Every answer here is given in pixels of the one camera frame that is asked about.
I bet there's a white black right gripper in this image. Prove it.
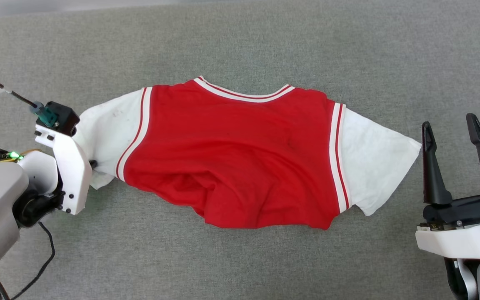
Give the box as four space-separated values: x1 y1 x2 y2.
415 113 480 261

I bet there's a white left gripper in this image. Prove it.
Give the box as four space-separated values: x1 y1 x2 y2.
35 124 98 215

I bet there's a red and white jersey shirt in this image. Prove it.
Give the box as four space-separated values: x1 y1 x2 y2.
72 76 423 230

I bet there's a black cable teal connector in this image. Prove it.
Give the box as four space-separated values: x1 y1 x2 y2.
0 72 59 127

